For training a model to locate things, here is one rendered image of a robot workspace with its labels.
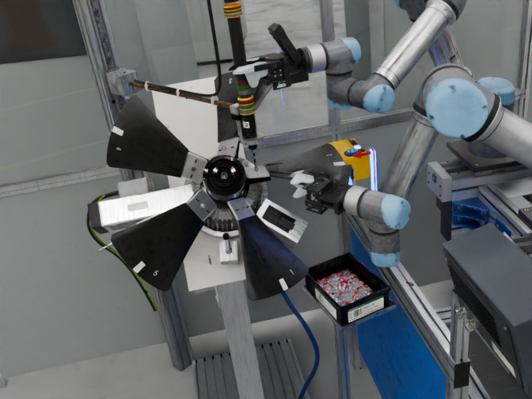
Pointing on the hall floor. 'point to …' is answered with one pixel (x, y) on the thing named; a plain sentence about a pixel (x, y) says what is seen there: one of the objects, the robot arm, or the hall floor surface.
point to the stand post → (241, 340)
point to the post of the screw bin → (342, 362)
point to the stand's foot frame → (204, 370)
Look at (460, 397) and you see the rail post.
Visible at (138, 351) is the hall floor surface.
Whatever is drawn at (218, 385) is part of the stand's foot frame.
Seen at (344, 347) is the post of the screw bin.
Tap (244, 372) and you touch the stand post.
